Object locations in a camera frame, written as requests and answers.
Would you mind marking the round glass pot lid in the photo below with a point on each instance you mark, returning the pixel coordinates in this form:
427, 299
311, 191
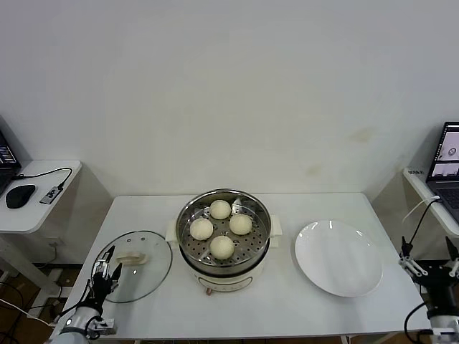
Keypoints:
150, 276

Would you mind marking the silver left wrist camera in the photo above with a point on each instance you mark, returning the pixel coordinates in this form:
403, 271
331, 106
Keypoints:
103, 326

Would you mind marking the black laptop dark screen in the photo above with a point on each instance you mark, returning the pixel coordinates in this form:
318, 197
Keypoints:
5, 172

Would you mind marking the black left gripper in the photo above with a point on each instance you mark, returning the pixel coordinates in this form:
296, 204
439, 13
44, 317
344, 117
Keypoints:
103, 288

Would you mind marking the small grey usb hub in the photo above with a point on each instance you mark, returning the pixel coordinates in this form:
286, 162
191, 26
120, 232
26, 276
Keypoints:
52, 195

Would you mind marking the grey laptop with camera views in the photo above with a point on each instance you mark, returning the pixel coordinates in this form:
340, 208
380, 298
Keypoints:
448, 193

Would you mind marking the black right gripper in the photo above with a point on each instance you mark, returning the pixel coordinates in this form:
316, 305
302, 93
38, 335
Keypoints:
439, 283

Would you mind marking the perforated steel steamer basket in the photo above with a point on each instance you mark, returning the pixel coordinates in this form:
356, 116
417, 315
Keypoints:
251, 243

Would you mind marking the white wall socket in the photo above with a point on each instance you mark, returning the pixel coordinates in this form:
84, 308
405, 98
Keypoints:
55, 243

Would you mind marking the large white round plate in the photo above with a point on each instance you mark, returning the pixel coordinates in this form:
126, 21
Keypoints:
337, 258

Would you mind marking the black computer mouse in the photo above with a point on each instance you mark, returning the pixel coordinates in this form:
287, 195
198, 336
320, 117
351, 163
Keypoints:
21, 195

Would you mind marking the white steamed baozi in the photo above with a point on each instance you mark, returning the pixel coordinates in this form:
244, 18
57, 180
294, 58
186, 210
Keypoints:
201, 228
219, 209
240, 224
222, 247

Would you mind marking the white side table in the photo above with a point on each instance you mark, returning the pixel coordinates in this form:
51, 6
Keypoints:
419, 186
32, 215

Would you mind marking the cream electric cooking pot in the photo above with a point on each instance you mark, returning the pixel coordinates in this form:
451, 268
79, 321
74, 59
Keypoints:
226, 281

